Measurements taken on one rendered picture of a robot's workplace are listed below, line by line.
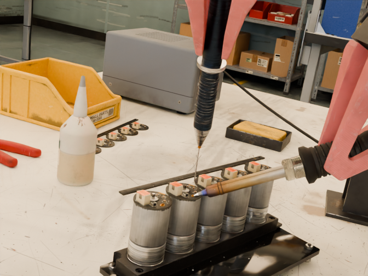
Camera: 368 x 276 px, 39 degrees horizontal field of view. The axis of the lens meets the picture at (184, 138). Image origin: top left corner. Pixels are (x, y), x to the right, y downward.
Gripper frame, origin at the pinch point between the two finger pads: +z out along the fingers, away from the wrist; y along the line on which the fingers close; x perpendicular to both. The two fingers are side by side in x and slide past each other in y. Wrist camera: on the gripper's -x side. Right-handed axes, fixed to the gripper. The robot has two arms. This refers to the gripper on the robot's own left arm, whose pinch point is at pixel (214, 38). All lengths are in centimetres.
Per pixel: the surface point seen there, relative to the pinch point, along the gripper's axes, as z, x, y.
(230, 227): 16.4, -2.9, -3.0
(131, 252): 14.3, 3.0, 3.2
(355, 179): 18.8, -14.3, -14.0
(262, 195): 15.2, -5.7, -5.1
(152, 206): 10.9, 2.0, 2.3
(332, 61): 183, -371, -78
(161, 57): 23.2, -39.4, 9.0
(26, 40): 152, -268, 136
